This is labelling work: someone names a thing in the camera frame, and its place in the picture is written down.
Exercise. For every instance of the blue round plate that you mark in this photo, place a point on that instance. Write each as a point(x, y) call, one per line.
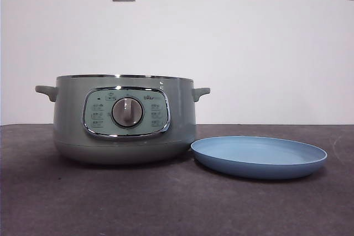
point(258, 161)

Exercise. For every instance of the pale green electric steamer pot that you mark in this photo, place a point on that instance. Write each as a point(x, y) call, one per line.
point(69, 114)

